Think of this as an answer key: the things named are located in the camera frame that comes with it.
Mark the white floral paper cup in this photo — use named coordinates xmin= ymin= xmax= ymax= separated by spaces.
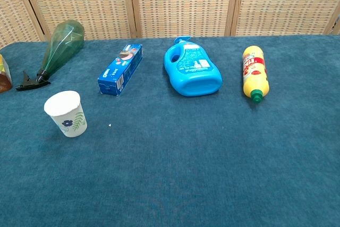
xmin=44 ymin=90 xmax=88 ymax=138

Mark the blue detergent jug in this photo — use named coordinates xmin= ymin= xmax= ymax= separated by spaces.
xmin=164 ymin=36 xmax=223 ymax=97

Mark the brown and yellow carton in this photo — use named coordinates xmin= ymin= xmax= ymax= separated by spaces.
xmin=0 ymin=54 xmax=13 ymax=94

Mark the woven bamboo folding screen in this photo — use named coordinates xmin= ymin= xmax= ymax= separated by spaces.
xmin=0 ymin=0 xmax=340 ymax=49

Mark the blue Oreo cookie box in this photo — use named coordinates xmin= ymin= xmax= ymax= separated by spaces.
xmin=97 ymin=43 xmax=144 ymax=97

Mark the blue tablecloth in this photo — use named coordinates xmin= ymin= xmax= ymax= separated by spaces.
xmin=0 ymin=34 xmax=340 ymax=227

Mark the yellow bottle with green cap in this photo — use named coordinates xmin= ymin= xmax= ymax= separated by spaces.
xmin=242 ymin=45 xmax=270 ymax=104

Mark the green plastic spray bottle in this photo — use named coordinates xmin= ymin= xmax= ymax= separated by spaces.
xmin=15 ymin=19 xmax=86 ymax=91

